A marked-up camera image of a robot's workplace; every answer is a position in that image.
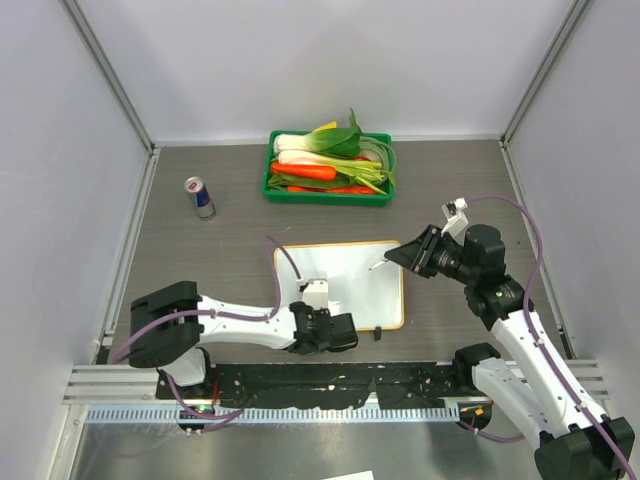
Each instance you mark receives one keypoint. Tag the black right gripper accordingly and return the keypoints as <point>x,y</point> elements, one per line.
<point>417,255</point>

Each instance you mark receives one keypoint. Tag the pink capped marker pen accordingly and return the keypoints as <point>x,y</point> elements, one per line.
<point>378,264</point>

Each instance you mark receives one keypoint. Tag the yellow framed whiteboard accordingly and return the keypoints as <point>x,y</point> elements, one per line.
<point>373,298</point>

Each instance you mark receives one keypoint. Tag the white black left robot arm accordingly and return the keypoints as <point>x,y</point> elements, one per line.
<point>168,328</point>

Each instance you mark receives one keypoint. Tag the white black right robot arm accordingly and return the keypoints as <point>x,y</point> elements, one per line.
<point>571,435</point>

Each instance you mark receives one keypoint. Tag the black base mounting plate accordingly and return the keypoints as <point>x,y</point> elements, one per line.
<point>331,386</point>

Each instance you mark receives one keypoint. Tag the white green leek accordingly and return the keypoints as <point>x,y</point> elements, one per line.
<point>360,169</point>

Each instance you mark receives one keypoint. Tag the green plastic vegetable tray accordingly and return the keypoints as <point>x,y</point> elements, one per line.
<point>279,193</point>

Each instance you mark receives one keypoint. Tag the white paper sheet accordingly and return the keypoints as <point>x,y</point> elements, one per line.
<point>363,475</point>

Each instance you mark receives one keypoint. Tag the green bok choy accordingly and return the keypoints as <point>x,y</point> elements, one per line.
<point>340,142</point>

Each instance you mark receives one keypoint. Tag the orange carrot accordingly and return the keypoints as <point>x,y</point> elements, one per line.
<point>314,172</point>

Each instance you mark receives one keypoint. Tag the red bull drink can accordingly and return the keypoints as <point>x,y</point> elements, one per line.
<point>200,198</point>

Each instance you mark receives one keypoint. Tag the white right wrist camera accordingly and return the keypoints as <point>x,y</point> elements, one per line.
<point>456,219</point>

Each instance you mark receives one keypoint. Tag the slotted cable duct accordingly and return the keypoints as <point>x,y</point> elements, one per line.
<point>369,413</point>

